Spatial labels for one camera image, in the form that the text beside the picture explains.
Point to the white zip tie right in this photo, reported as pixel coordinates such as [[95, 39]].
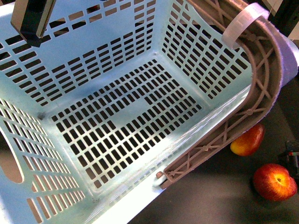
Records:
[[241, 22]]

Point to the red yellow apple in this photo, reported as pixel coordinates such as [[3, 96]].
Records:
[[274, 183], [249, 142]]

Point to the light blue plastic basket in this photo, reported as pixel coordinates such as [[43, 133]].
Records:
[[116, 92]]

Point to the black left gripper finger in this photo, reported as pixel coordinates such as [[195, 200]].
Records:
[[30, 19]]

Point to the grey-brown basket handle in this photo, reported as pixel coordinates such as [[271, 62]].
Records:
[[265, 48]]

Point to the red yellow apple under handle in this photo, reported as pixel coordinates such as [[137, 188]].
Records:
[[249, 142]]

